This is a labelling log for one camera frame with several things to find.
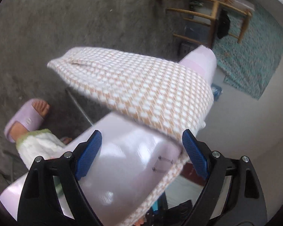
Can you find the wooden chair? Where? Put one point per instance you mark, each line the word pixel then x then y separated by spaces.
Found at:
pixel 240 6

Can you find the beige white houndstooth coat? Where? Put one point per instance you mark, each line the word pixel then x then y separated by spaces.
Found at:
pixel 141 87

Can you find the foot in purple slipper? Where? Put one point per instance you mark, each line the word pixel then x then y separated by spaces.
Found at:
pixel 27 119

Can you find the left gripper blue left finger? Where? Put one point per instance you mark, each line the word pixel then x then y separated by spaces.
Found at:
pixel 85 154

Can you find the teal floral cloth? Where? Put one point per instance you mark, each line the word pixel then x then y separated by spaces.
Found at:
pixel 249 66

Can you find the white fuzzy pant leg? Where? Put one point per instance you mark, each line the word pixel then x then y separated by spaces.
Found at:
pixel 38 143

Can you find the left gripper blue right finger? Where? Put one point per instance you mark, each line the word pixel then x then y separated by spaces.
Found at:
pixel 196 156

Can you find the black garment on chair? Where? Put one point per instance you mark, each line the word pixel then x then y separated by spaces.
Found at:
pixel 223 24

